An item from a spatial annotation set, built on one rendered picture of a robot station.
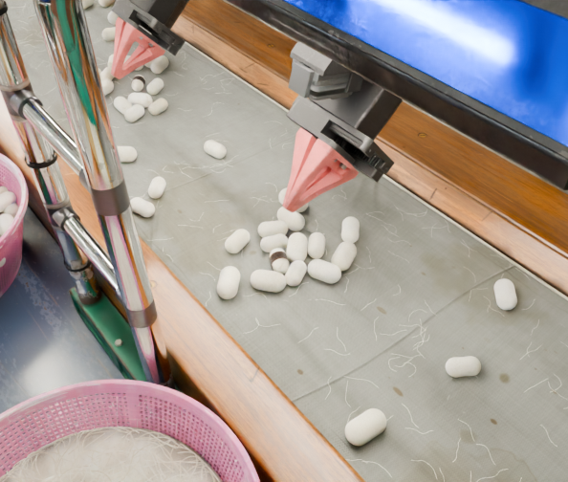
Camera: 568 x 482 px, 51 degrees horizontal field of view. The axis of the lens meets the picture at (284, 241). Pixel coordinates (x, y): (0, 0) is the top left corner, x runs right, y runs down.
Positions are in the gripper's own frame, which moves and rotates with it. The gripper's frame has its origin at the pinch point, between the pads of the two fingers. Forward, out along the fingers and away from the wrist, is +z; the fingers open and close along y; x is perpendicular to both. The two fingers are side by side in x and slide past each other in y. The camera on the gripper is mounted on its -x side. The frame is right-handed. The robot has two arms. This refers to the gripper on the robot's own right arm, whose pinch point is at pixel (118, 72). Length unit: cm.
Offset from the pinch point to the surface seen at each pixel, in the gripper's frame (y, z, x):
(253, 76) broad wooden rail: 10.3, -11.1, 12.8
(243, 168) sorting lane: 26.3, 0.0, 4.2
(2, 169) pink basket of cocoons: 8.8, 17.1, -12.6
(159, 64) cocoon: -0.7, -4.2, 5.9
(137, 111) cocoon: 8.3, 2.6, 0.0
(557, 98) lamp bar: 66, -14, -28
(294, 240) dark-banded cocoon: 42.0, 2.0, -0.6
